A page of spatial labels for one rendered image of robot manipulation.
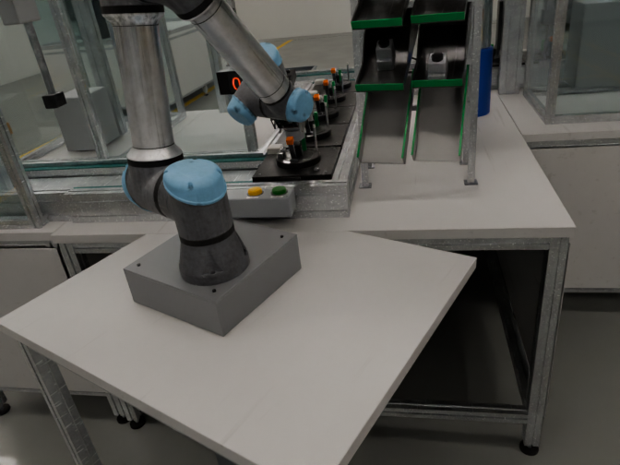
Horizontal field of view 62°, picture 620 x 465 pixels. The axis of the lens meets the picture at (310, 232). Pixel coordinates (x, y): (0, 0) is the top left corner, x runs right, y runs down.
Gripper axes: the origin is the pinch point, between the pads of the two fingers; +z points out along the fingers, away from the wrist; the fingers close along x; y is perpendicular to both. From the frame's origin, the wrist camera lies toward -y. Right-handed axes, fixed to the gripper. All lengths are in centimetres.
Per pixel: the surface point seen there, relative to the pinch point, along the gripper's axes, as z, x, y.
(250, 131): 12.2, -18.4, -5.4
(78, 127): 42, -109, -30
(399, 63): -11.0, 31.6, -10.4
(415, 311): -25, 35, 62
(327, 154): 11.0, 8.4, 5.3
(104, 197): -2, -58, 24
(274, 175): 0.2, -5.2, 17.4
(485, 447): 64, 58, 91
